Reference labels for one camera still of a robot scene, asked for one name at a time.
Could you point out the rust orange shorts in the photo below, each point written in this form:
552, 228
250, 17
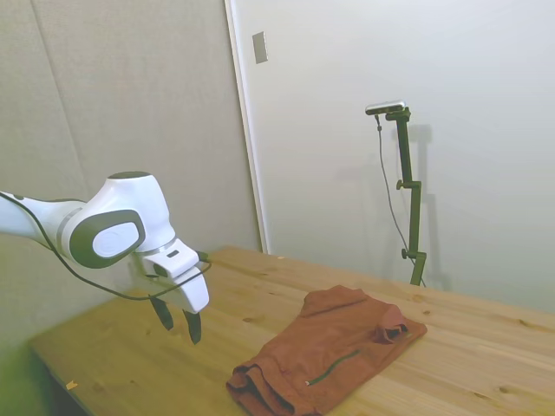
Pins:
329, 346

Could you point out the dark jointed camera stand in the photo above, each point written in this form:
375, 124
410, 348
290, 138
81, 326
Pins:
415, 216

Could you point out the silver camera on stand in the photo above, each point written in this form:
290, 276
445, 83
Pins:
386, 107

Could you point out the grey wall plate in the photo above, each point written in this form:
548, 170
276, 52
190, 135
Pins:
260, 47

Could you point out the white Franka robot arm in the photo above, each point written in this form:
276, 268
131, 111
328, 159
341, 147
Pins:
126, 195

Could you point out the white door frame trim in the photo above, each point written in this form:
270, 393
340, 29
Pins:
242, 86

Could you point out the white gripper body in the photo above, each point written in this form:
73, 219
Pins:
197, 292

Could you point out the orange tape scrap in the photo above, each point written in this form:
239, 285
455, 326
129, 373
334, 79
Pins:
71, 384

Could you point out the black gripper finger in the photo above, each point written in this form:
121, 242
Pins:
164, 315
194, 327

